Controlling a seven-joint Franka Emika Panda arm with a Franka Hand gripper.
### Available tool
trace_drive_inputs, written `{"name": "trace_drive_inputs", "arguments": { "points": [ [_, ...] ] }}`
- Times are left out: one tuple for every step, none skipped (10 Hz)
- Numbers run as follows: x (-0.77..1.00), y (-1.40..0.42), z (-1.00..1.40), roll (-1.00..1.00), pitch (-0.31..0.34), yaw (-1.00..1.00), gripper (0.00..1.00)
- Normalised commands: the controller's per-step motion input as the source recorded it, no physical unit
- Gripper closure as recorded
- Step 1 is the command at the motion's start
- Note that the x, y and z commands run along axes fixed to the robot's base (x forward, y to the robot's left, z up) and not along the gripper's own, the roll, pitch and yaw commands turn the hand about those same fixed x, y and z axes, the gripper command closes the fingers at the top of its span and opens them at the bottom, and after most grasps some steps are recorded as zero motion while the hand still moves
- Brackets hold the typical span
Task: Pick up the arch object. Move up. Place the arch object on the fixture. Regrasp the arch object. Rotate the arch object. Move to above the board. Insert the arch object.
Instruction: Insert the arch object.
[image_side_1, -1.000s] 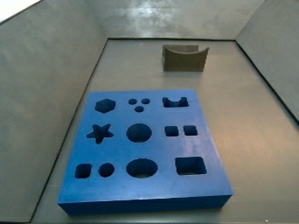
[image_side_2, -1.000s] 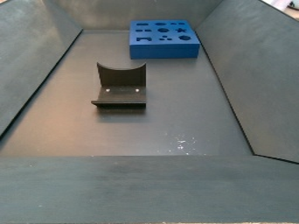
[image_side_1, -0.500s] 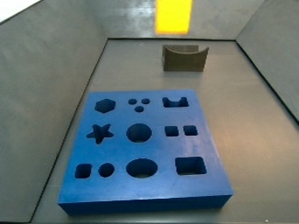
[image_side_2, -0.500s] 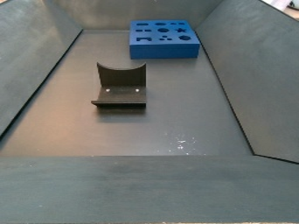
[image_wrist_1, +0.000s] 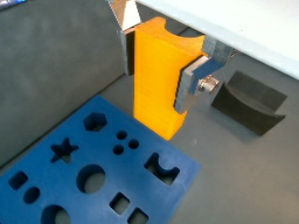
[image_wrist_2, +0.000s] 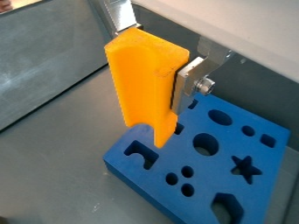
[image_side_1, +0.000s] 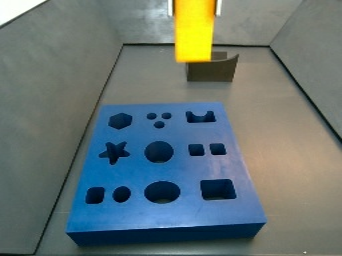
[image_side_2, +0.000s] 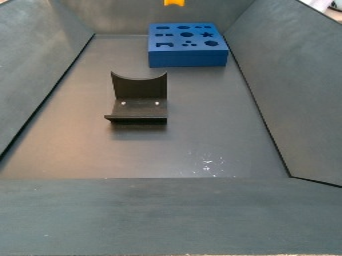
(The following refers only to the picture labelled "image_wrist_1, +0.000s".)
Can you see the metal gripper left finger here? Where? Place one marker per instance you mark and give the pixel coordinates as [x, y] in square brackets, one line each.
[128, 19]

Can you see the blue shape-sorting board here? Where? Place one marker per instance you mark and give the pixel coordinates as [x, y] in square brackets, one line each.
[102, 169]

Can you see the yellow arch block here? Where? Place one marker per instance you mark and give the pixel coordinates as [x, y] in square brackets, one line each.
[161, 54]

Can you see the black curved fixture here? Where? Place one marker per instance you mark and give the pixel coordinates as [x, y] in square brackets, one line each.
[249, 102]

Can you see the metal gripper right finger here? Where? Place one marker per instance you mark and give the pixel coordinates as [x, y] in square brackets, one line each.
[196, 74]

